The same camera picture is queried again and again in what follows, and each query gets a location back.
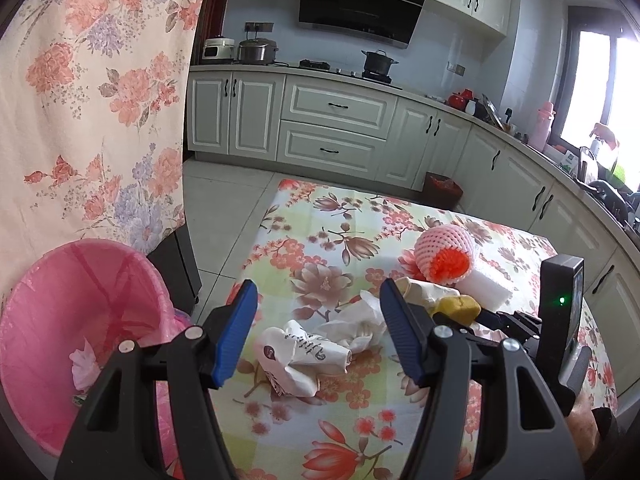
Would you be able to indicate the black range hood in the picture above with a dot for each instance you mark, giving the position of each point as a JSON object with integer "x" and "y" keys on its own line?
{"x": 360, "y": 0}

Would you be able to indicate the wall power socket strip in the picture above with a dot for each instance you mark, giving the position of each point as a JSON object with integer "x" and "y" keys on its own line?
{"x": 259, "y": 27}

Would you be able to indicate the trash bin with pink liner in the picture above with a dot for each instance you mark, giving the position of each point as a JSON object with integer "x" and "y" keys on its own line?
{"x": 60, "y": 310}

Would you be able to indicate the red kettle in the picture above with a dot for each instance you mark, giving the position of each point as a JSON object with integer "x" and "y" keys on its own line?
{"x": 457, "y": 100}

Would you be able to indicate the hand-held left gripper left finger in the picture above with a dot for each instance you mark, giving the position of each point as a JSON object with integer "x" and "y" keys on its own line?
{"x": 232, "y": 335}

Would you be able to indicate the pink rubber glove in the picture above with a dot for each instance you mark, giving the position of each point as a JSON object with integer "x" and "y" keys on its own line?
{"x": 605, "y": 132}

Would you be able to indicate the round pink foam fruit net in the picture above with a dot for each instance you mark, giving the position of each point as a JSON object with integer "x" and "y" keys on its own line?
{"x": 440, "y": 250}

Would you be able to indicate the black cooking pot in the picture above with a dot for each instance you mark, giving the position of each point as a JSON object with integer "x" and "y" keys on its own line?
{"x": 378, "y": 64}

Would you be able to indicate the dark bin with red bag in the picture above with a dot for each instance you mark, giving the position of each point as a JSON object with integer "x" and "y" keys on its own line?
{"x": 442, "y": 187}

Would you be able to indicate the steel pressure cooker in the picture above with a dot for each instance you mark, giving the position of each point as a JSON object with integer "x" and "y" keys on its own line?
{"x": 256, "y": 51}

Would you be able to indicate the yellow sponge block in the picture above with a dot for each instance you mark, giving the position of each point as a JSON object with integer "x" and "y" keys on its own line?
{"x": 460, "y": 307}

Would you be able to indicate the black pan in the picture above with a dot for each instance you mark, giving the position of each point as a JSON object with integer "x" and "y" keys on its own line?
{"x": 607, "y": 192}

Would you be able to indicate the white lower cabinets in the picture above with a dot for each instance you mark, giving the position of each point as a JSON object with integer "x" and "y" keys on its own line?
{"x": 335, "y": 105}

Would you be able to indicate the person's right hand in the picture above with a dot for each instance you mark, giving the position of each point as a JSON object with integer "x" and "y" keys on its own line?
{"x": 582, "y": 422}

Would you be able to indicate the beige paper wrapper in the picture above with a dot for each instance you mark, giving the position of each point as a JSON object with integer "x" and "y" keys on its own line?
{"x": 430, "y": 291}

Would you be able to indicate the steel dish tray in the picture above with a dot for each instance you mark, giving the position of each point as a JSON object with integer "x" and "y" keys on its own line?
{"x": 492, "y": 110}

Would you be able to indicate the floral curtain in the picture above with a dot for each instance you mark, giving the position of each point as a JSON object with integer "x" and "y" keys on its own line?
{"x": 100, "y": 85}

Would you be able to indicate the pink thermos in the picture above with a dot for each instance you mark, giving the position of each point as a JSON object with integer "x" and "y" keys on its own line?
{"x": 542, "y": 127}

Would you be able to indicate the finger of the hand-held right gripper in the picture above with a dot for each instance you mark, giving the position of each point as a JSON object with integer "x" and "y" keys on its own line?
{"x": 505, "y": 322}

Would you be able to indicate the printed paper bag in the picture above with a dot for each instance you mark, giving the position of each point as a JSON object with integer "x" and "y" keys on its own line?
{"x": 295, "y": 360}

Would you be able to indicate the black gas stove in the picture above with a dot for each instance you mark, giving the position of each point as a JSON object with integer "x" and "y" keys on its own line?
{"x": 314, "y": 64}

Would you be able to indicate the wall outlet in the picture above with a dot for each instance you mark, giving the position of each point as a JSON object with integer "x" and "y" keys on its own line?
{"x": 455, "y": 68}

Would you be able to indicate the white foam block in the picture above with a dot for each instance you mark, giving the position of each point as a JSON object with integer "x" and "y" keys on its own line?
{"x": 482, "y": 287}

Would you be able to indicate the black stand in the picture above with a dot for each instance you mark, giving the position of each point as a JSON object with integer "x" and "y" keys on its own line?
{"x": 177, "y": 265}

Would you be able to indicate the dark framed window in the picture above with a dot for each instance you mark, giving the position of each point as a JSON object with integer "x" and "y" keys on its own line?
{"x": 590, "y": 85}

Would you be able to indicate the floral tablecloth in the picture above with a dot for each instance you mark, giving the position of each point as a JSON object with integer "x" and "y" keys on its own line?
{"x": 320, "y": 240}

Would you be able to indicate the white rice cooker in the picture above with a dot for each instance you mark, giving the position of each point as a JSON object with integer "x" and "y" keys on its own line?
{"x": 218, "y": 49}

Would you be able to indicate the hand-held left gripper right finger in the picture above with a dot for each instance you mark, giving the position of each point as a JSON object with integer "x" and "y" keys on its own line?
{"x": 402, "y": 330}

